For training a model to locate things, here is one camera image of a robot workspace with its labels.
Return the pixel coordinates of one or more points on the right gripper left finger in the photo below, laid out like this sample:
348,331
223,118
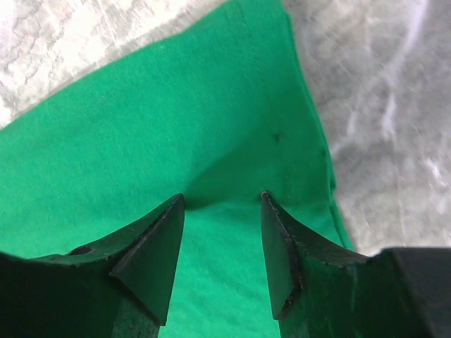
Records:
117,286

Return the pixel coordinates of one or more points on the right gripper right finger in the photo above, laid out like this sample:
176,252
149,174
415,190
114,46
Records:
320,289

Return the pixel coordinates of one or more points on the green t-shirt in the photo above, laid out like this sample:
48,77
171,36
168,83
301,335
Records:
219,113

